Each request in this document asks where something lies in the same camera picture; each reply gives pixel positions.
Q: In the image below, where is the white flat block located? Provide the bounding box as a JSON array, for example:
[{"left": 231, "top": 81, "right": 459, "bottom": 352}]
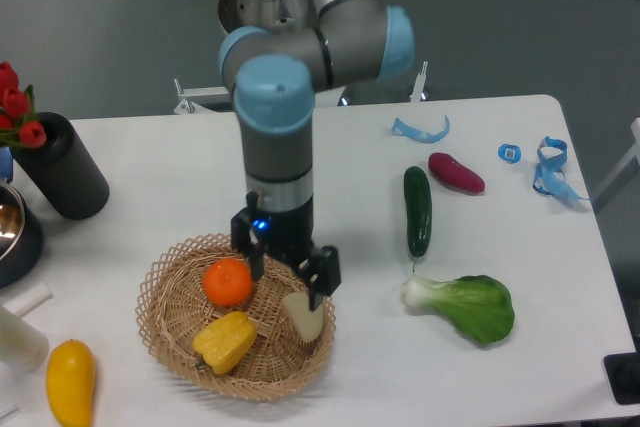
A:
[{"left": 1, "top": 282, "right": 53, "bottom": 318}]

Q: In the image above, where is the small blue tape roll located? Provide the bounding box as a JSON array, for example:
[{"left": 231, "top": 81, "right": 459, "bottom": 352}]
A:
[{"left": 497, "top": 143, "right": 522, "bottom": 164}]

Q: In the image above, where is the curved blue tape strip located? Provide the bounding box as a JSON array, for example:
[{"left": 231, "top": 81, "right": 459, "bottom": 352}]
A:
[{"left": 390, "top": 115, "right": 451, "bottom": 144}]

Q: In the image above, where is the green cucumber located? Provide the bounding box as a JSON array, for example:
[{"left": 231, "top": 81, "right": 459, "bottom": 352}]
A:
[{"left": 403, "top": 166, "right": 433, "bottom": 260}]

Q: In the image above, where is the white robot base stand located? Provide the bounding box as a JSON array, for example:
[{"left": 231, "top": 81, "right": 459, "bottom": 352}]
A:
[{"left": 172, "top": 0, "right": 430, "bottom": 115}]

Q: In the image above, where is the tangled blue tape strip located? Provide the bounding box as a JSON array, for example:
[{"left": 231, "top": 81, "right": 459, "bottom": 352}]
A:
[{"left": 532, "top": 136, "right": 588, "bottom": 201}]

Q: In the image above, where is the black cylindrical vase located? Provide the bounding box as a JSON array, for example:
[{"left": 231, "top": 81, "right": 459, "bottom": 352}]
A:
[{"left": 11, "top": 112, "right": 110, "bottom": 220}]

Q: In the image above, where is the red tulip bouquet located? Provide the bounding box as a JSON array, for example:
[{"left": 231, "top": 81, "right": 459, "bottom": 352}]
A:
[{"left": 1, "top": 61, "right": 47, "bottom": 149}]

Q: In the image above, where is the white plastic bottle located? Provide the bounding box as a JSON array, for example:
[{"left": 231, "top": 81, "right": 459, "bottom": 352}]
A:
[{"left": 1, "top": 306, "right": 49, "bottom": 372}]

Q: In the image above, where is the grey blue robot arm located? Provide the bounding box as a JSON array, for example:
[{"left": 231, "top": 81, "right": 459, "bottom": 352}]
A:
[{"left": 218, "top": 0, "right": 415, "bottom": 309}]

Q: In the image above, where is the yellow bell pepper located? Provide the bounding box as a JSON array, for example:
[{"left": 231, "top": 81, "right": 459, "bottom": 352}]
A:
[{"left": 192, "top": 311, "right": 257, "bottom": 375}]

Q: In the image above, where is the black device at table corner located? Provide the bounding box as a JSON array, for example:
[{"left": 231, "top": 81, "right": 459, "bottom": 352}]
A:
[{"left": 603, "top": 352, "right": 640, "bottom": 405}]

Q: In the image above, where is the orange tangerine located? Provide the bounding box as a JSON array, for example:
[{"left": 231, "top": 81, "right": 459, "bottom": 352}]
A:
[{"left": 202, "top": 258, "right": 253, "bottom": 307}]

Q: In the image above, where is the purple sweet potato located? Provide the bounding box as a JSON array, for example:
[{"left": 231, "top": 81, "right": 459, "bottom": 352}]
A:
[{"left": 428, "top": 152, "right": 485, "bottom": 195}]

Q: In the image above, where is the woven wicker basket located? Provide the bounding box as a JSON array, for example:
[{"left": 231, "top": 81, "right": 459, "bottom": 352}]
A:
[{"left": 136, "top": 233, "right": 336, "bottom": 401}]

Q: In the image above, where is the green bok choy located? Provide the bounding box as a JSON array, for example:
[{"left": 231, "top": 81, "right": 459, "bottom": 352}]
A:
[{"left": 400, "top": 275, "right": 516, "bottom": 345}]

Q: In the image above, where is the dark metal pot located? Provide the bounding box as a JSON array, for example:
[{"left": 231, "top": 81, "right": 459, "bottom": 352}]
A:
[{"left": 1, "top": 182, "right": 44, "bottom": 288}]

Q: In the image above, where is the white chair frame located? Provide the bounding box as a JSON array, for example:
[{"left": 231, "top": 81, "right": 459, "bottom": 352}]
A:
[{"left": 592, "top": 118, "right": 639, "bottom": 212}]

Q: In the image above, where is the yellow mango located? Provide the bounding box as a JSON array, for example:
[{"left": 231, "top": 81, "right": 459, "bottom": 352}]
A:
[{"left": 46, "top": 339, "right": 96, "bottom": 427}]

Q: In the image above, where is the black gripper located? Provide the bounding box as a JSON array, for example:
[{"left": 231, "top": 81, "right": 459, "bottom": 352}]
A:
[{"left": 231, "top": 191, "right": 341, "bottom": 311}]

